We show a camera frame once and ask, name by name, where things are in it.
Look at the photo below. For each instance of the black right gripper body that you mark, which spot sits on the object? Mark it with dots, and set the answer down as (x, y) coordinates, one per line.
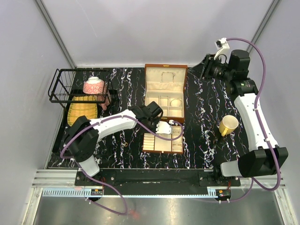
(209, 63)

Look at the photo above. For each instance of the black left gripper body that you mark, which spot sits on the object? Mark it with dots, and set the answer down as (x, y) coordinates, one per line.
(152, 125)

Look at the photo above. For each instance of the brown jewelry tray insert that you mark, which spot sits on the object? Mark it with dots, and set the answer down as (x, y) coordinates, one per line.
(154, 144)

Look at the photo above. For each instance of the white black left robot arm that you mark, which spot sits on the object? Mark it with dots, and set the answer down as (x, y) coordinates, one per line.
(84, 134)

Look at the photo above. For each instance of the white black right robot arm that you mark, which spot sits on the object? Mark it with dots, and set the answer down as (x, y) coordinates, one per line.
(265, 156)

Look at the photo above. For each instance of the brown leather jewelry box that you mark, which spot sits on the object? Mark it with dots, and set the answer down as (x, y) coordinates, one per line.
(165, 85)

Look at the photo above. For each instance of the pink patterned ceramic bowl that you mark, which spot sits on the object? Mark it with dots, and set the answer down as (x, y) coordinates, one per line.
(93, 85)

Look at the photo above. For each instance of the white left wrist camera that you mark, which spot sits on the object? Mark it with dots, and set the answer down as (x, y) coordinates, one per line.
(165, 127)

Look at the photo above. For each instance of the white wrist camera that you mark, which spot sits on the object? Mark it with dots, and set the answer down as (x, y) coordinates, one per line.
(222, 46)
(165, 127)

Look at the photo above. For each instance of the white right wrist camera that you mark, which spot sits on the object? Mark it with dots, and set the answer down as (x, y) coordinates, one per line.
(222, 46)

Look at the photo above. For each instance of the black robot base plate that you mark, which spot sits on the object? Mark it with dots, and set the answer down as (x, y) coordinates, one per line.
(164, 181)

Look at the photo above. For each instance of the black wire dish rack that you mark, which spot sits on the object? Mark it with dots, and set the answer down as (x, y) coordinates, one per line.
(68, 83)

